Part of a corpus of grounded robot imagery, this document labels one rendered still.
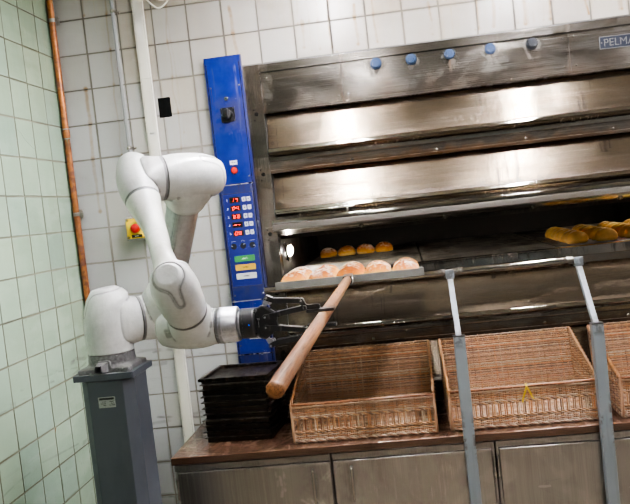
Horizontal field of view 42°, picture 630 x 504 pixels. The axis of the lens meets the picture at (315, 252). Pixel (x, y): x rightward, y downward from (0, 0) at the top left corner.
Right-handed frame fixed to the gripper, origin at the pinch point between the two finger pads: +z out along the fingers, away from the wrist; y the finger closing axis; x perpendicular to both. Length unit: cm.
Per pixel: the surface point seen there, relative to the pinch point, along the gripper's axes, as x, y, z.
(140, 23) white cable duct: -153, -113, -83
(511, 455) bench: -100, 70, 53
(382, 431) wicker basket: -105, 59, 7
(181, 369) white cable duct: -153, 39, -81
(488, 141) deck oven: -155, -47, 60
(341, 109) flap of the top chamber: -158, -67, 0
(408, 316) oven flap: -153, 24, 20
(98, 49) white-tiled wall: -155, -105, -103
